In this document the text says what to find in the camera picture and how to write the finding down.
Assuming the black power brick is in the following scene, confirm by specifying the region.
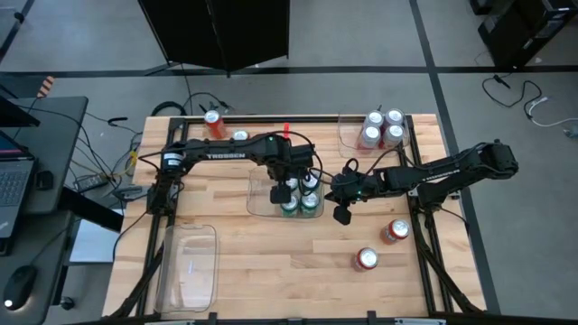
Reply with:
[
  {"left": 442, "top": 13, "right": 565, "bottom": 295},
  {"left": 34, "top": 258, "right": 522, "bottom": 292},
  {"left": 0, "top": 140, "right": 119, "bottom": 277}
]
[{"left": 74, "top": 173, "right": 109, "bottom": 193}]

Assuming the yellow cable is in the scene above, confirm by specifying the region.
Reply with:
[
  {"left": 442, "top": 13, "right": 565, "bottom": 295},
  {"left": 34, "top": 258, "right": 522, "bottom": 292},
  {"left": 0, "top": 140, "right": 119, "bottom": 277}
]
[{"left": 107, "top": 151, "right": 139, "bottom": 180}]

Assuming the black laptop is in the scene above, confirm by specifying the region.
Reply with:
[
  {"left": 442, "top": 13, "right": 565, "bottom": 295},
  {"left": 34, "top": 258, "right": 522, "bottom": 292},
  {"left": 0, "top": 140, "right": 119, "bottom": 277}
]
[{"left": 0, "top": 129, "right": 37, "bottom": 240}]

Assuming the pink and white soda can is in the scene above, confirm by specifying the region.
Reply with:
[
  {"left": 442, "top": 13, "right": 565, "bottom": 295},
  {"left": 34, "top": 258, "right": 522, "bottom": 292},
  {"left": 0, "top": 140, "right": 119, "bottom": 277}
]
[
  {"left": 381, "top": 124, "right": 407, "bottom": 149},
  {"left": 383, "top": 107, "right": 406, "bottom": 128},
  {"left": 358, "top": 124, "right": 384, "bottom": 151},
  {"left": 364, "top": 110, "right": 386, "bottom": 130}
]

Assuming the black aluminium table frame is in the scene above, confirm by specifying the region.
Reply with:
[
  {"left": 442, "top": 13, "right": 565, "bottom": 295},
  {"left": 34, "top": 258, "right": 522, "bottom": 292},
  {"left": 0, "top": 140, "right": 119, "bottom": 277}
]
[{"left": 107, "top": 115, "right": 487, "bottom": 325}]

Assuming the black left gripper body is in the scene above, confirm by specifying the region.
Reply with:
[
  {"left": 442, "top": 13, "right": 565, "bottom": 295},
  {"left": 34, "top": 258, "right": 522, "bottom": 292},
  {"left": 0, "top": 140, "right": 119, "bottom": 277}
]
[{"left": 266, "top": 157, "right": 317, "bottom": 187}]

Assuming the black computer mouse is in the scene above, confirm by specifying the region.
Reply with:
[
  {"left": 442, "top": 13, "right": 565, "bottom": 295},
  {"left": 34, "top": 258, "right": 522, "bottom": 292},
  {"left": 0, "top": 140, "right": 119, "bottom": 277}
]
[{"left": 3, "top": 265, "right": 38, "bottom": 311}]

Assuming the small black box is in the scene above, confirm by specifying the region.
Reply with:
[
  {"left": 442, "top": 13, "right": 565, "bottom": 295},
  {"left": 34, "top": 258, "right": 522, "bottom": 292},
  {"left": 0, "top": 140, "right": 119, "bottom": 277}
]
[{"left": 35, "top": 170, "right": 55, "bottom": 190}]

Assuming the grey desk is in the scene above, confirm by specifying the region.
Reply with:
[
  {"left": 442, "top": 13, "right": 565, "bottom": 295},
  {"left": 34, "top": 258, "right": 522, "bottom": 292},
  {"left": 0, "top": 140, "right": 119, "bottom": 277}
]
[{"left": 0, "top": 96, "right": 89, "bottom": 325}]

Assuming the grey box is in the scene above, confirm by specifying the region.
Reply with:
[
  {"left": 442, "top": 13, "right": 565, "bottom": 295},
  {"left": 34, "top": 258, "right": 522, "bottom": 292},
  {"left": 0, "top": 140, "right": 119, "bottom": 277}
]
[{"left": 112, "top": 184, "right": 145, "bottom": 202}]

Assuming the white sheet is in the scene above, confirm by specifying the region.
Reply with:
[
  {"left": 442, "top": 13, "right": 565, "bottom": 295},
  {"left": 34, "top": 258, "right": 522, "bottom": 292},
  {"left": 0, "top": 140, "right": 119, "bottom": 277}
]
[{"left": 70, "top": 216, "right": 124, "bottom": 264}]

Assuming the black room divider panel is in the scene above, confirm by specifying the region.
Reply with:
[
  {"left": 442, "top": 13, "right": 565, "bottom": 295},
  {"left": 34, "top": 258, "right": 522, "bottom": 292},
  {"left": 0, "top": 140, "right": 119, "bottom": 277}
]
[{"left": 137, "top": 0, "right": 290, "bottom": 76}]

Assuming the black coiled cable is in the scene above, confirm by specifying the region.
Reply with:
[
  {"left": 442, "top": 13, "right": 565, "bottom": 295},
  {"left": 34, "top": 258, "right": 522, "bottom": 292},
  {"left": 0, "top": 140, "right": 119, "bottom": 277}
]
[{"left": 151, "top": 101, "right": 189, "bottom": 117}]

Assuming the black desk leg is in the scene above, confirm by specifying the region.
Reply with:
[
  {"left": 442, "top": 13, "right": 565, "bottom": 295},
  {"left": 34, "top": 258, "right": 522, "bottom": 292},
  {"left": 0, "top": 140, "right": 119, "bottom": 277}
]
[{"left": 61, "top": 186, "right": 126, "bottom": 234}]

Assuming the white floor cable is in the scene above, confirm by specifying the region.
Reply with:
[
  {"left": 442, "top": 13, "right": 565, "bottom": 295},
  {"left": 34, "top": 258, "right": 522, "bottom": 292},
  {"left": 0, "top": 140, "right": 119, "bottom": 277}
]
[{"left": 523, "top": 96, "right": 578, "bottom": 130}]

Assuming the clear plastic bin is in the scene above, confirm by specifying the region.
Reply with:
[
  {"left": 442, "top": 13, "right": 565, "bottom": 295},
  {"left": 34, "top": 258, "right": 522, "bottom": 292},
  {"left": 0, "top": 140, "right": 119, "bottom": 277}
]
[
  {"left": 246, "top": 165, "right": 326, "bottom": 220},
  {"left": 154, "top": 223, "right": 221, "bottom": 316},
  {"left": 337, "top": 112, "right": 411, "bottom": 160}
]

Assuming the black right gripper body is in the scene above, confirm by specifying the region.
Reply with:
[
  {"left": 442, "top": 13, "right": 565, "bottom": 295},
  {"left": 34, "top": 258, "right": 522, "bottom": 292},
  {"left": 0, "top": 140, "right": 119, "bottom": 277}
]
[{"left": 336, "top": 173, "right": 378, "bottom": 202}]

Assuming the black floor cable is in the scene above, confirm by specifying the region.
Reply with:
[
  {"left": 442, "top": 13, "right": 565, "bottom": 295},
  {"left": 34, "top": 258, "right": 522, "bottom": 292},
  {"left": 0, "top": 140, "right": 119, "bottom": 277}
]
[{"left": 480, "top": 73, "right": 543, "bottom": 109}]

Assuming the orange black striped marker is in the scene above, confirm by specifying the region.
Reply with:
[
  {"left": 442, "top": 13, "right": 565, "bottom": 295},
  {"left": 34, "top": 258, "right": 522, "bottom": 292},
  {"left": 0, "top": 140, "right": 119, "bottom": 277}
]
[{"left": 36, "top": 75, "right": 56, "bottom": 98}]

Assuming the black computer tower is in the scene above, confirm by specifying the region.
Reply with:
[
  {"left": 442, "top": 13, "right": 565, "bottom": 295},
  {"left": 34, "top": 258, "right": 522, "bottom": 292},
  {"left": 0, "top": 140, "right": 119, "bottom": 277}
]
[{"left": 477, "top": 0, "right": 578, "bottom": 69}]

